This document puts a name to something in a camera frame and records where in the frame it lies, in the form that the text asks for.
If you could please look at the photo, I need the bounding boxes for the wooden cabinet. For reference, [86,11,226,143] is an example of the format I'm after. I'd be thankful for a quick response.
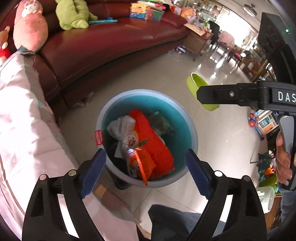
[184,23,214,62]

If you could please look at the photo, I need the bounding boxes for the brown teddy bear red outfit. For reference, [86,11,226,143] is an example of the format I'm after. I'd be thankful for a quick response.
[0,25,12,65]

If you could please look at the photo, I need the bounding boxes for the green dinosaur plush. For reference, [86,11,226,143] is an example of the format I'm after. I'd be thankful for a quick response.
[55,0,99,30]

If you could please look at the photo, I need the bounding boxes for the pink carrot rabbit plush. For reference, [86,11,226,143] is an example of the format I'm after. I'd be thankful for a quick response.
[13,0,48,52]

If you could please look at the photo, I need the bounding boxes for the orange snack wrapper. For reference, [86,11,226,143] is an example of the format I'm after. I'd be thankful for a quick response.
[126,147,156,186]

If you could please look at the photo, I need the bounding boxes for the blue toy stick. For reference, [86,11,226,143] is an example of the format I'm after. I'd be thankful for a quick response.
[88,17,118,25]

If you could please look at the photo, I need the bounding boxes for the ceiling lamp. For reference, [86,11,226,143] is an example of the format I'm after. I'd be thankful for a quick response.
[243,3,257,16]

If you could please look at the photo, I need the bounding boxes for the teal plastic bin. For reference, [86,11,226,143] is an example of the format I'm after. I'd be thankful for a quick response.
[95,89,199,188]

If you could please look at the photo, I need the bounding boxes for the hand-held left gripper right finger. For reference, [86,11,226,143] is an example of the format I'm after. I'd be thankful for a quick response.
[185,148,267,241]

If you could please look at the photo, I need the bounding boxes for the large red foil snack bag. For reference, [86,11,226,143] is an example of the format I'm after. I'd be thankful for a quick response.
[128,109,175,180]

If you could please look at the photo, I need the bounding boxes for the person's jeans leg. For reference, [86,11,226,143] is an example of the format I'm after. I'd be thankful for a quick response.
[148,204,227,241]

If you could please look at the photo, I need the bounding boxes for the lime green plastic basin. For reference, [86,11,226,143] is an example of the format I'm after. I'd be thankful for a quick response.
[186,72,220,111]

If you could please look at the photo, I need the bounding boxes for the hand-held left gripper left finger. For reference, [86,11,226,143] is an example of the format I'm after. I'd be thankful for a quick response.
[22,148,107,241]

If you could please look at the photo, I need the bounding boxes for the cardboard box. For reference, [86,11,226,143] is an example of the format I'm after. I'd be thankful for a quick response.
[92,181,108,202]

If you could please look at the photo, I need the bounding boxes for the person's right hand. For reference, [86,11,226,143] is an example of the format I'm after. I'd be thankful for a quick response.
[275,133,293,186]

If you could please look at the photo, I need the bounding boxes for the colourful toy box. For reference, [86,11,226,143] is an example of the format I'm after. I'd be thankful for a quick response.
[129,0,167,22]

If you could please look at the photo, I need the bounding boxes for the clear plastic bag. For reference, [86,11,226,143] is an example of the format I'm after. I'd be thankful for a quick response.
[107,115,139,149]

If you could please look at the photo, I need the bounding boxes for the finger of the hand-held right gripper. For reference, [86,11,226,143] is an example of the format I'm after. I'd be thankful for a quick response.
[196,83,260,107]

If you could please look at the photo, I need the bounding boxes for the red and blue toy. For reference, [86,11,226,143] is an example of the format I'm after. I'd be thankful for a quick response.
[248,112,265,141]

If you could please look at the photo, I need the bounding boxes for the dark red leather sofa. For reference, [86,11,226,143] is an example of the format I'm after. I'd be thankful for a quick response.
[0,0,213,116]

